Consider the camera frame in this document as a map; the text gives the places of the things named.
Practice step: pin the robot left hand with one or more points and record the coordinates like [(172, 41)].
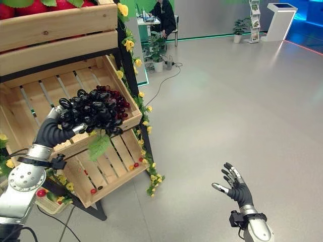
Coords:
[(46, 132)]

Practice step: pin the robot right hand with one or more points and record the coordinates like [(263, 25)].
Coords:
[(241, 192)]

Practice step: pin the black grape bunch with leaf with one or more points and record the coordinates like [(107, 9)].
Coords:
[(88, 111)]

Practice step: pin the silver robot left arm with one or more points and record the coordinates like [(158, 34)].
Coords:
[(21, 186)]

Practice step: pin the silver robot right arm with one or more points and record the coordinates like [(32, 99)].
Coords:
[(258, 229)]

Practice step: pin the wooden slatted crate with grapes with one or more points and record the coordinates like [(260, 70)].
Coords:
[(30, 98)]

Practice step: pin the yellow flower garland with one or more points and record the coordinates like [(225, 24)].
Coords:
[(6, 162), (129, 45)]

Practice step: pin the small red fruit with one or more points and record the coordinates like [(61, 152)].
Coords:
[(40, 193)]

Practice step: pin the wooden slatted crate with tomatoes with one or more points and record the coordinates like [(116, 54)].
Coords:
[(111, 161)]

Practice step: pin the dark red grape bunch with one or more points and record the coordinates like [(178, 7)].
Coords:
[(118, 102)]

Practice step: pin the yellow cherry tomato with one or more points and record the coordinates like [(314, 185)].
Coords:
[(131, 167)]

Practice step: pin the wooden crate with red fruit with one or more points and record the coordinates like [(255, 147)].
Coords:
[(58, 30)]

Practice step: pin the white partition with green edge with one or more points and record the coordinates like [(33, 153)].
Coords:
[(137, 53)]

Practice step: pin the large red artificial fruit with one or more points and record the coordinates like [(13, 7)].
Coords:
[(31, 8), (6, 11), (65, 3)]

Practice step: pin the potted plant in white pot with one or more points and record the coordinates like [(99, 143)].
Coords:
[(157, 54)]

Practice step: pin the power strip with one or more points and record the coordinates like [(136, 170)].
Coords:
[(169, 63)]

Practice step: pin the white desk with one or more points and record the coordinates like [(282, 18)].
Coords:
[(147, 24)]

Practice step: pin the laptop computer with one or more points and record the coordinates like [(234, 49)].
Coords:
[(147, 15)]

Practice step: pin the small potted plant white pot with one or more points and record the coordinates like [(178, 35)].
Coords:
[(239, 29)]

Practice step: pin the person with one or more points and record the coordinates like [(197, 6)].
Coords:
[(164, 17)]

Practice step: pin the white chair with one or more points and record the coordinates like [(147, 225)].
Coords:
[(175, 27)]

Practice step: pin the brochure display rack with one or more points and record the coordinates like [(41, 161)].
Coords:
[(255, 22)]

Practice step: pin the white kiosk stand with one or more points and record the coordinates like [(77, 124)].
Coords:
[(278, 22)]

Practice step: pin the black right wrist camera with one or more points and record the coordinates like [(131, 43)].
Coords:
[(236, 218)]

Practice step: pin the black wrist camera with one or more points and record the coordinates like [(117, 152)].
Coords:
[(236, 218), (59, 162)]

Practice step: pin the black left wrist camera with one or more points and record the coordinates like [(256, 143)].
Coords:
[(59, 162)]

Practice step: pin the black metal shelf frame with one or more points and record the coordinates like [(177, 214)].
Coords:
[(128, 71)]

